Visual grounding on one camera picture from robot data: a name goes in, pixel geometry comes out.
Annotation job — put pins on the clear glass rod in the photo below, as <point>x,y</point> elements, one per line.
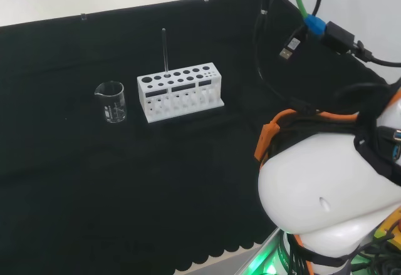
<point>165,52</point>

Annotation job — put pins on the white test tube rack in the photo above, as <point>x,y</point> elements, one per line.
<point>141,95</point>

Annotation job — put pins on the black adapter box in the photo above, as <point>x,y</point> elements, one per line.
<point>338,37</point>

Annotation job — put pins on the clear glass beaker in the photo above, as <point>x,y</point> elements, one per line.
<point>109,112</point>

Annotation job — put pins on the black bench cloth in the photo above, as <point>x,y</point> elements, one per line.
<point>94,178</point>

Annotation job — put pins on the yellow stop button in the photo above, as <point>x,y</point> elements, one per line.
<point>390,225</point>

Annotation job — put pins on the grey metal base plate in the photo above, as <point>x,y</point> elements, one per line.
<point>260,256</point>

